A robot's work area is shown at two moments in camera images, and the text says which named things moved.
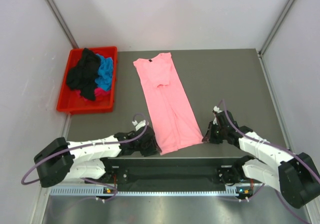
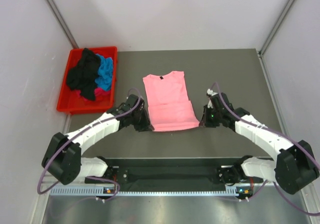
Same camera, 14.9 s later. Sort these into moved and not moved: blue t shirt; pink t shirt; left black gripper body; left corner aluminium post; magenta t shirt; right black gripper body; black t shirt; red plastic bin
Moved: right black gripper body; pink t shirt; left black gripper body
Not moved: black t shirt; magenta t shirt; blue t shirt; left corner aluminium post; red plastic bin
